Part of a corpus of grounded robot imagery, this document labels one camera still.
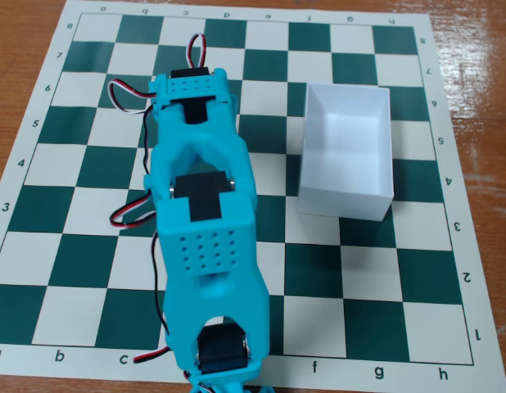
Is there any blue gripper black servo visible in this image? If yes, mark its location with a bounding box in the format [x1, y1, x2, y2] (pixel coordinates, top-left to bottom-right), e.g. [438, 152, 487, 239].
[147, 66, 232, 105]

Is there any white rectangular box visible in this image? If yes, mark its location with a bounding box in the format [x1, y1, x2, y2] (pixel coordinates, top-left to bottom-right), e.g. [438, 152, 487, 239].
[296, 82, 396, 223]

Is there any green and cream chessboard mat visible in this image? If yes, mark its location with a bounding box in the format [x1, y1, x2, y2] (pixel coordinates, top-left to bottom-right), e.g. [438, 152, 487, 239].
[0, 0, 506, 393]

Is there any looped red white black cable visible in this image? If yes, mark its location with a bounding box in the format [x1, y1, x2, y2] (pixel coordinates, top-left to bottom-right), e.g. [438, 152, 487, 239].
[186, 34, 207, 70]

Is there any red white black servo cable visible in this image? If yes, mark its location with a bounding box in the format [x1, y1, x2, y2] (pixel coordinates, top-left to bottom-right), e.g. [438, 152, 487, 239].
[109, 191, 173, 341]
[106, 79, 157, 177]

